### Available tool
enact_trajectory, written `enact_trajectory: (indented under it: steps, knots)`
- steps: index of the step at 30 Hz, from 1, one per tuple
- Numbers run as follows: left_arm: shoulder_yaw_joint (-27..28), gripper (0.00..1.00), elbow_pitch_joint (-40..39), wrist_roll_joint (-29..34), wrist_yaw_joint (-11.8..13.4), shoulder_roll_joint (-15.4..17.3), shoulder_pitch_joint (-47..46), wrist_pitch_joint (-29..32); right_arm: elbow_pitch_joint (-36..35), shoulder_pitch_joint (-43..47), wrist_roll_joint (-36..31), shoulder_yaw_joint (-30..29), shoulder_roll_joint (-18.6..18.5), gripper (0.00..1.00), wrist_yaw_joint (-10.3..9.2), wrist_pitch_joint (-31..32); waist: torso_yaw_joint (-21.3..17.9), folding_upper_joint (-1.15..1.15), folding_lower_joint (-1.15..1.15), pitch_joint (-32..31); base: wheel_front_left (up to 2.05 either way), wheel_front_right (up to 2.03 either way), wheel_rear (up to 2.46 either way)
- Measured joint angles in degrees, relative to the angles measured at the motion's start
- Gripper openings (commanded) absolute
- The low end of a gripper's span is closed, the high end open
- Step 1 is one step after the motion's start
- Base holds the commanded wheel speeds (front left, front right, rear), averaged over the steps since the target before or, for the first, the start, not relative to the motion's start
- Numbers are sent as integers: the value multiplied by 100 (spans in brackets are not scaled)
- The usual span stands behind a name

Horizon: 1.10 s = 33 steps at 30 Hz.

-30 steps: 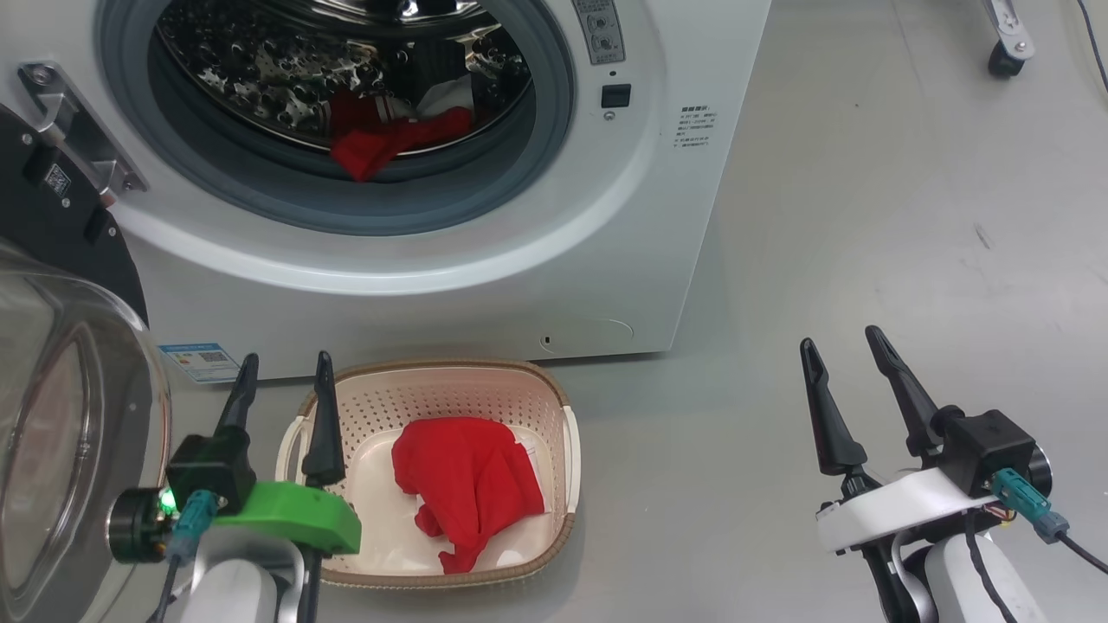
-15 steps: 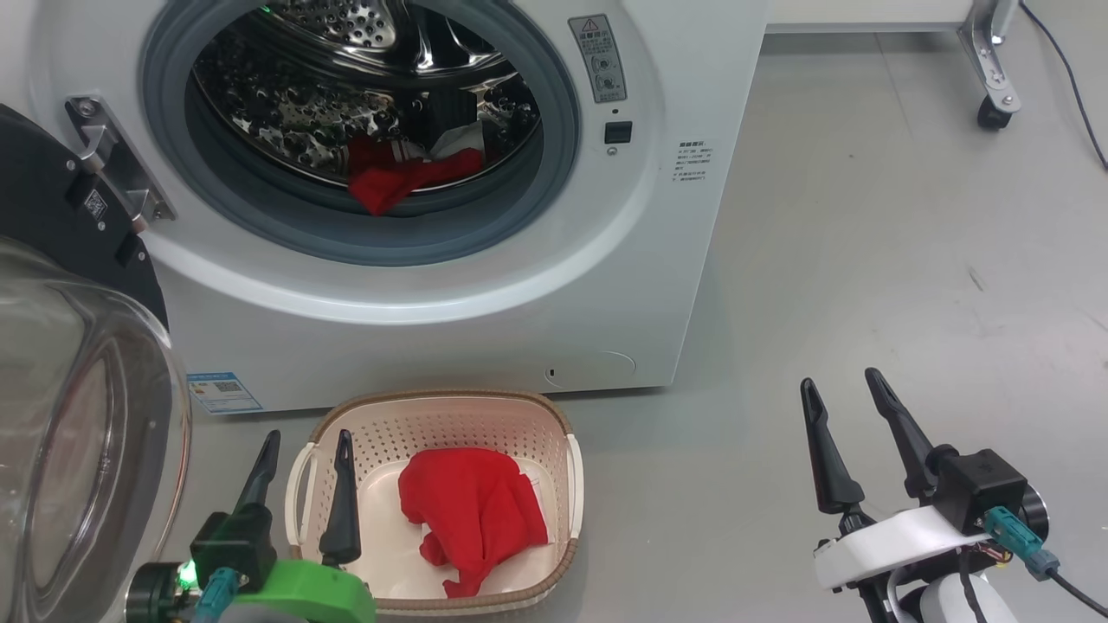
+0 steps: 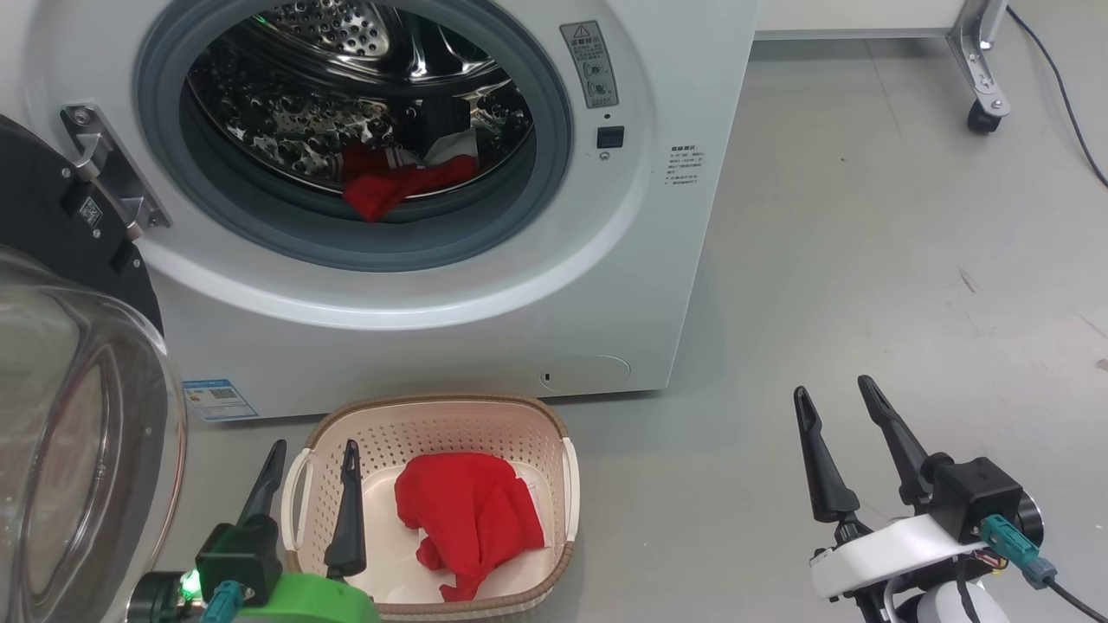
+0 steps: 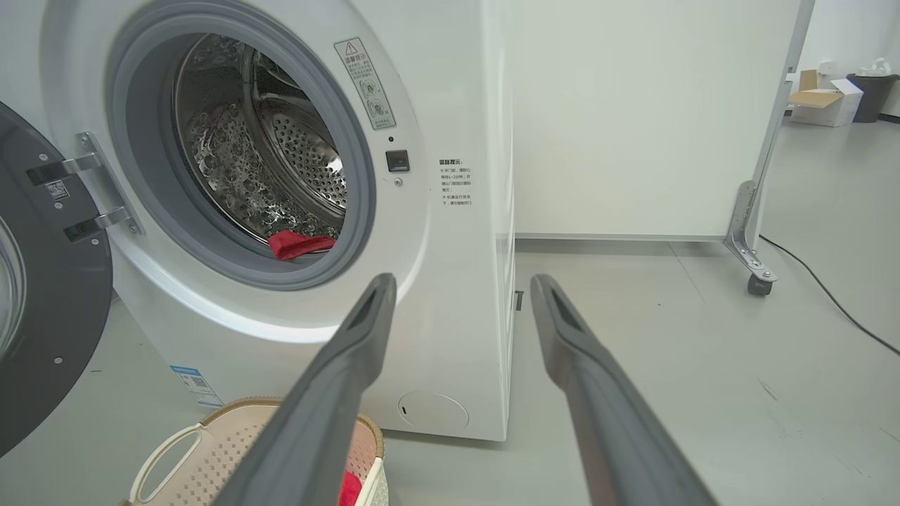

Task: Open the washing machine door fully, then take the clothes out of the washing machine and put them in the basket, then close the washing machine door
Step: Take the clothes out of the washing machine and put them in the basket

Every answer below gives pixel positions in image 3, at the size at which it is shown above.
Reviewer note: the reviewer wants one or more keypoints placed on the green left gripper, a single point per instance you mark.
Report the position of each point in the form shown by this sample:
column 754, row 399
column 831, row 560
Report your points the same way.
column 312, row 601

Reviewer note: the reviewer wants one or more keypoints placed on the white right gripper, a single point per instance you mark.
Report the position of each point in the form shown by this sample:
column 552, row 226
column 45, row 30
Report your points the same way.
column 883, row 549

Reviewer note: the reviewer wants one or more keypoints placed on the red garment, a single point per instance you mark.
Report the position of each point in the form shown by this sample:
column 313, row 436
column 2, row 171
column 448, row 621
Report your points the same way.
column 467, row 510
column 381, row 190

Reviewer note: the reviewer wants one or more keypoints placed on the dark washing machine door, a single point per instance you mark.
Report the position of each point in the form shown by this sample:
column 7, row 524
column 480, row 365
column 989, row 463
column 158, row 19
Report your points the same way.
column 43, row 234

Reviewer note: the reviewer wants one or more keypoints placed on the beige perforated laundry basket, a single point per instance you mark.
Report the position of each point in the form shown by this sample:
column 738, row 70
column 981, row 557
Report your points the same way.
column 433, row 428

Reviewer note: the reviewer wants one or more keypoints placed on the white washing machine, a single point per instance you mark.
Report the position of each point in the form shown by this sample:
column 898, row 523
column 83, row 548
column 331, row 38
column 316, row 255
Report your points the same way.
column 433, row 346

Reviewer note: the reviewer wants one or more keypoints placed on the metal door hinge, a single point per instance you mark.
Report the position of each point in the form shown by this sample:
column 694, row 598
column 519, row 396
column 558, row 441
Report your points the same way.
column 112, row 169

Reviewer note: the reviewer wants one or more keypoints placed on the blue energy label sticker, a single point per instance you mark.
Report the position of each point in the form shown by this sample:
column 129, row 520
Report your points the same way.
column 216, row 400

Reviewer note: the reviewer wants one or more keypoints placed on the metal leg with caster wheel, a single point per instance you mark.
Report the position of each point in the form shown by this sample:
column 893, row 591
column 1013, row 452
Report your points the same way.
column 978, row 61

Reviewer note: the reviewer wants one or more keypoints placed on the white board panel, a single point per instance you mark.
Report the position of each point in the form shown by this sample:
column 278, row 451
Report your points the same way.
column 857, row 13

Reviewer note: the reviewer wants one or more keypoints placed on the grey warning sticker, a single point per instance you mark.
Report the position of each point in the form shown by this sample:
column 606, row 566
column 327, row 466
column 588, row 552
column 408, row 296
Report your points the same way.
column 590, row 65

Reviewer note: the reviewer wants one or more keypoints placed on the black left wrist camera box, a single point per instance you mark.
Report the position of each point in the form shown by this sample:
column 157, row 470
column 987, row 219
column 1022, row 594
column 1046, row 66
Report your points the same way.
column 242, row 554

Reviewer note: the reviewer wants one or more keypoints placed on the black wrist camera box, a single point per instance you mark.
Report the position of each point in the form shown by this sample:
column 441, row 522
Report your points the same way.
column 974, row 497
column 242, row 554

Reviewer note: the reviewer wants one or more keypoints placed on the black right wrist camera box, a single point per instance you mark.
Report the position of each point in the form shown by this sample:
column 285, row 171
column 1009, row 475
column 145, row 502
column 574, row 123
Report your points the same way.
column 974, row 497

